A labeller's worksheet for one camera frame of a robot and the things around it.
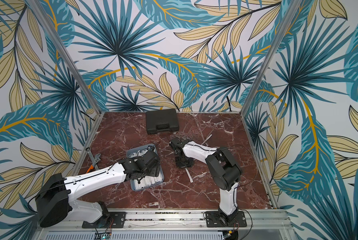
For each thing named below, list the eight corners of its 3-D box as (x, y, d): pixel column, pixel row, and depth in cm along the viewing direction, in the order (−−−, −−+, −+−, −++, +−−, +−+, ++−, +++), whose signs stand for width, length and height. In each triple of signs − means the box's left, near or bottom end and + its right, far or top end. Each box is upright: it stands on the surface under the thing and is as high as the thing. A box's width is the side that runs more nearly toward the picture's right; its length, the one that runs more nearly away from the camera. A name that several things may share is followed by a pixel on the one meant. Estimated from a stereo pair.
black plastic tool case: (147, 135, 107) (146, 130, 103) (146, 115, 118) (145, 111, 114) (179, 130, 110) (179, 126, 106) (175, 112, 122) (175, 107, 117)
